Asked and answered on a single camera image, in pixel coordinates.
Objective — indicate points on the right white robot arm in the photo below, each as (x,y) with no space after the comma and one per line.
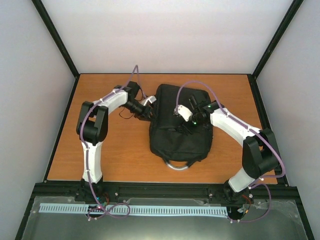
(260,153)

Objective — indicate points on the light blue cable duct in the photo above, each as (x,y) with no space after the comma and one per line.
(135,210)

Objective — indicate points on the black student backpack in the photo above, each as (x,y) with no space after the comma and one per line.
(178,143)

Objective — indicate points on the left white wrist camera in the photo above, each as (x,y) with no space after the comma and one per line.
(148,100)

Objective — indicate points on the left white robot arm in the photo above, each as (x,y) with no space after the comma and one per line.
(93,124)

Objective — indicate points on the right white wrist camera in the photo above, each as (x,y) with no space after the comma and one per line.
(183,112)

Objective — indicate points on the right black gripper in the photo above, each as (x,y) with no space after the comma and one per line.
(187,129)

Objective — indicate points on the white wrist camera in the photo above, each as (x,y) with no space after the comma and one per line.
(148,100)
(183,112)

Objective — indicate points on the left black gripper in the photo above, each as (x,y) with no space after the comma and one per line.
(146,113)

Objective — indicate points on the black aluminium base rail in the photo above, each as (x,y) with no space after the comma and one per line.
(117,191)

